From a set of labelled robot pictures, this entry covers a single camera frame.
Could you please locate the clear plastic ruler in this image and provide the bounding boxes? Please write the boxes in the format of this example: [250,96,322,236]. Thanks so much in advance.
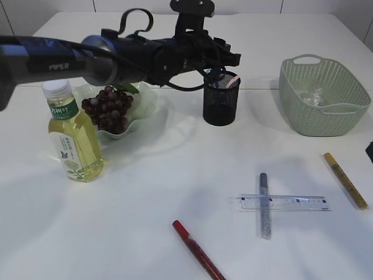
[229,194,332,212]

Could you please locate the black mesh pen holder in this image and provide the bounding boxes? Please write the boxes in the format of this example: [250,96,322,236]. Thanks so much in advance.
[202,71,240,127]

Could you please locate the gold glitter pen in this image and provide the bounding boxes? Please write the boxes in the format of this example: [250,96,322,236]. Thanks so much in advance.
[323,153,368,210]

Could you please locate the green woven plastic basket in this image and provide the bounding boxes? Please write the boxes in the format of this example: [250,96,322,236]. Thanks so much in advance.
[279,54,372,137]

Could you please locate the silver glitter pen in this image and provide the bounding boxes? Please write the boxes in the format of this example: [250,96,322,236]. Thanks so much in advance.
[259,173,272,240]

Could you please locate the clear plastic sheet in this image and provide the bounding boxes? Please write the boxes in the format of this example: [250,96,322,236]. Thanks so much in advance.
[302,88,326,107]

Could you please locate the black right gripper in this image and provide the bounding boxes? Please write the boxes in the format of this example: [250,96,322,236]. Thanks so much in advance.
[365,142,373,163]

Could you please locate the pink scissors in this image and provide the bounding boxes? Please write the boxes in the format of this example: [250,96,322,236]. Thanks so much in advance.
[225,75,241,89]

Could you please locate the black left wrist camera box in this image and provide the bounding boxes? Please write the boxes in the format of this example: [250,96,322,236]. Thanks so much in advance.
[170,0,215,37]

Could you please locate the green wavy glass plate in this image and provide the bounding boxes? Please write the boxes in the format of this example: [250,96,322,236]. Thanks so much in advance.
[72,82,157,139]

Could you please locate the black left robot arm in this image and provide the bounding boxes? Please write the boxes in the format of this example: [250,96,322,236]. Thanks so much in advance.
[1,1,241,109]

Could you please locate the red glitter pen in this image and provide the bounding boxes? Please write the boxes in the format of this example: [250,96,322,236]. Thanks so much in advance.
[173,220,226,280]

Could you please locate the yellow tea bottle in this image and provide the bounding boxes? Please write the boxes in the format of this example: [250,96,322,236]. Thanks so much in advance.
[42,79,104,183]

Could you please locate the purple artificial grape bunch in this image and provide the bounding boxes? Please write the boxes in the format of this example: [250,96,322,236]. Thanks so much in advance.
[81,84,139,135]

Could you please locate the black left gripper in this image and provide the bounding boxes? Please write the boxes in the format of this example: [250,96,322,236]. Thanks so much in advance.
[154,36,241,83]

